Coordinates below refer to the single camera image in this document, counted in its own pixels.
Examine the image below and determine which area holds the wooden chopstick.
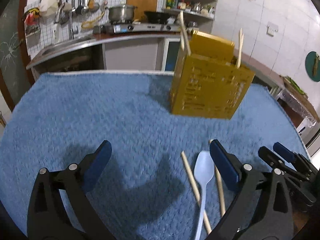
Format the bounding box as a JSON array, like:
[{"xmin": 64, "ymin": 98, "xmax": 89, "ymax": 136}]
[
  {"xmin": 181, "ymin": 151, "xmax": 212, "ymax": 235},
  {"xmin": 208, "ymin": 139, "xmax": 226, "ymax": 217}
]

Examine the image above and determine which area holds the white plastic spoon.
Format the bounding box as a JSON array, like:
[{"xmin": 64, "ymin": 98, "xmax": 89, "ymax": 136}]
[{"xmin": 194, "ymin": 151, "xmax": 214, "ymax": 240}]

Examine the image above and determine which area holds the blue textured towel mat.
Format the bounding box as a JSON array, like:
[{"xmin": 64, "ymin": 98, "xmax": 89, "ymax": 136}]
[{"xmin": 1, "ymin": 72, "xmax": 306, "ymax": 239}]

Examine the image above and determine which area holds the yellow perforated utensil holder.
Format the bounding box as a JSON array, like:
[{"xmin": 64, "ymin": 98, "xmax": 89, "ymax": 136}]
[{"xmin": 170, "ymin": 30, "xmax": 255, "ymax": 119}]

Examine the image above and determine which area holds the chopstick in holder right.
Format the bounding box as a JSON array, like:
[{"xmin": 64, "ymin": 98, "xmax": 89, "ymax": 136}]
[{"xmin": 235, "ymin": 28, "xmax": 244, "ymax": 69}]

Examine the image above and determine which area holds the chopstick in holder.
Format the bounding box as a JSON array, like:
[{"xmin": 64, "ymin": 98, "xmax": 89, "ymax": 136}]
[
  {"xmin": 235, "ymin": 28, "xmax": 244, "ymax": 69},
  {"xmin": 178, "ymin": 11, "xmax": 191, "ymax": 56}
]

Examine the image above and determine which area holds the stainless steel sink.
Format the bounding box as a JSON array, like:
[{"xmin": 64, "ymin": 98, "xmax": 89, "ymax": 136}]
[{"xmin": 40, "ymin": 36, "xmax": 94, "ymax": 55}]

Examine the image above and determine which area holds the corner steel shelf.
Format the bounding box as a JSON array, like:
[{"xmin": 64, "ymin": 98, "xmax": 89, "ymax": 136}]
[{"xmin": 159, "ymin": 0, "xmax": 219, "ymax": 33}]

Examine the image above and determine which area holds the chopstick in holder left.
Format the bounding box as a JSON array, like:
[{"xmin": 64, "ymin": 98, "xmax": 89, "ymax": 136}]
[{"xmin": 178, "ymin": 11, "xmax": 191, "ymax": 56}]

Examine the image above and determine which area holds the steel sink faucet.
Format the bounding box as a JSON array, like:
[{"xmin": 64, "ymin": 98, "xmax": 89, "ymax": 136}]
[{"xmin": 53, "ymin": 2, "xmax": 78, "ymax": 43}]

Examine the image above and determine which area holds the black wok pan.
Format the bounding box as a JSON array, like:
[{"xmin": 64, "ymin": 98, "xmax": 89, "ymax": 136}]
[{"xmin": 144, "ymin": 11, "xmax": 171, "ymax": 24}]

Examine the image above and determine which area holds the silver gas stove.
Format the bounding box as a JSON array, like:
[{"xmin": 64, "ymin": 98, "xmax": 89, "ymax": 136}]
[{"xmin": 93, "ymin": 22, "xmax": 180, "ymax": 35}]

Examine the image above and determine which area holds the stainless steel cooking pot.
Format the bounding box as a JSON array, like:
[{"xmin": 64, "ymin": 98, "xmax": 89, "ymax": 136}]
[{"xmin": 106, "ymin": 4, "xmax": 137, "ymax": 23}]

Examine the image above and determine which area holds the green round wall plate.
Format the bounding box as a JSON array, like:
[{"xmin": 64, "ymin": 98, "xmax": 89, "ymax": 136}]
[{"xmin": 305, "ymin": 51, "xmax": 320, "ymax": 82}]

